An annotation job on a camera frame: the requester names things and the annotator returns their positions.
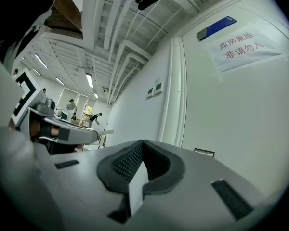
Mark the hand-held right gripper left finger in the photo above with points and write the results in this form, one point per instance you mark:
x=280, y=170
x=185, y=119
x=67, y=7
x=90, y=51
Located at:
x=86, y=189

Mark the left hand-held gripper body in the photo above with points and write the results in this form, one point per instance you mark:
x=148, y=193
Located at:
x=26, y=97

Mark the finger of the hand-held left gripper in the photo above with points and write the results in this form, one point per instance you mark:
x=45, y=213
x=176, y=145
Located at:
x=79, y=136

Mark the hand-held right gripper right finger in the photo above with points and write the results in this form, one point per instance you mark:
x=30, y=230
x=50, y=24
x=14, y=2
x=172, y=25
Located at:
x=195, y=196

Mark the white panelled door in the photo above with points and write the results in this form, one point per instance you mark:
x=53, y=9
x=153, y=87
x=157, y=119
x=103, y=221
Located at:
x=231, y=109

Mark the paper sign with red text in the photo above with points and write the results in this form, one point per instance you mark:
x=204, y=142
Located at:
x=245, y=49

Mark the blue door name plate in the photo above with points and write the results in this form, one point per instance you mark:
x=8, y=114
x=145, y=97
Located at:
x=219, y=26

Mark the person's left hand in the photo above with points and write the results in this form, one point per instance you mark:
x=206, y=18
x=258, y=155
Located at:
x=36, y=127

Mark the long ceiling light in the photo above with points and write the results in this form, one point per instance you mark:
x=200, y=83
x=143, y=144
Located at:
x=96, y=95
x=89, y=80
x=36, y=71
x=41, y=61
x=60, y=81

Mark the window with blinds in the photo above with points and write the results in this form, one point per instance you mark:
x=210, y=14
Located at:
x=65, y=97

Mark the person's black shirt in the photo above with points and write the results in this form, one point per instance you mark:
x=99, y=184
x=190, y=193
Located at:
x=14, y=8

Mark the brown wooden beam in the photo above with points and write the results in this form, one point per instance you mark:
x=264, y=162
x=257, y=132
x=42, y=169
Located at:
x=67, y=11

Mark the white ceiling pipes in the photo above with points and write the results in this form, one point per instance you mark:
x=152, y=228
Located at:
x=125, y=47

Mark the grey gripper camera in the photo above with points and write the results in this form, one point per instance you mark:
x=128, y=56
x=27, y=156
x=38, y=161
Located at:
x=45, y=107

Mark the black head-mounted camera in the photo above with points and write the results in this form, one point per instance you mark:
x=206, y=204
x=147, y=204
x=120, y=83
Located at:
x=147, y=2

